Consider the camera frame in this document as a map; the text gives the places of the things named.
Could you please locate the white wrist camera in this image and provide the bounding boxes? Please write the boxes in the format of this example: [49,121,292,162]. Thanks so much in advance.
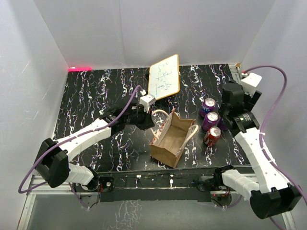
[139,94,156,113]
[239,73,262,96]

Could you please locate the purple soda can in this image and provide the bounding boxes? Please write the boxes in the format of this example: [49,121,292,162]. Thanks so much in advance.
[200,98,216,117]
[201,112,220,131]

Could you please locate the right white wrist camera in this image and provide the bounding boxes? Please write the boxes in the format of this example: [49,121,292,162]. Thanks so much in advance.
[239,73,262,96]

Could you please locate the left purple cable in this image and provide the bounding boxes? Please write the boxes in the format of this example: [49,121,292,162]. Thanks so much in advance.
[18,85,144,194]

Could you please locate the pink tape strip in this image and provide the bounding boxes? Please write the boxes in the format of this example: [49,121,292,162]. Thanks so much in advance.
[68,67,92,72]

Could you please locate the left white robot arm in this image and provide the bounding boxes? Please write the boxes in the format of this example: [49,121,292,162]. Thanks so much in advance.
[35,103,154,191]

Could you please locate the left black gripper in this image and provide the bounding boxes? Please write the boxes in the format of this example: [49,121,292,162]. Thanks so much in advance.
[125,104,154,131]

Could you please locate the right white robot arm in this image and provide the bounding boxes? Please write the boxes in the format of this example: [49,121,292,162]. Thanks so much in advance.
[213,82,302,219]

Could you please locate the black front base bar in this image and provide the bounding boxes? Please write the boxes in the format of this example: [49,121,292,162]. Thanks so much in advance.
[98,168,230,202]

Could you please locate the patterned canvas tote bag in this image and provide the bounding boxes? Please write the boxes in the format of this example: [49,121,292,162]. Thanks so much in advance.
[150,109,199,168]

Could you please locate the red soda can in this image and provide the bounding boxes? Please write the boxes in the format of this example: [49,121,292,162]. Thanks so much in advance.
[203,126,222,147]

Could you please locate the small wood-framed whiteboard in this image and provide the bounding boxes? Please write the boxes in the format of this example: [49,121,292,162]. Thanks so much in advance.
[148,54,180,101]

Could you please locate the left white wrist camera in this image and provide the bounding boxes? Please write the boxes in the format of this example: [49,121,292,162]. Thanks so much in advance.
[139,94,156,113]

